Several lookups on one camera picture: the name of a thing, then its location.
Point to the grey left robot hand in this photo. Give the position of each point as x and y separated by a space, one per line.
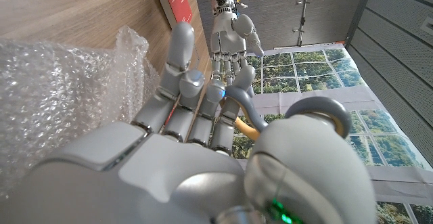
228 38

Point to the clear bubble wrap sheet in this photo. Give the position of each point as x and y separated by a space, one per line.
61 88

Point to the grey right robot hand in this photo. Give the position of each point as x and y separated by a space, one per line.
152 176

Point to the printed window forest backdrop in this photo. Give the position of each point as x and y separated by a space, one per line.
321 71

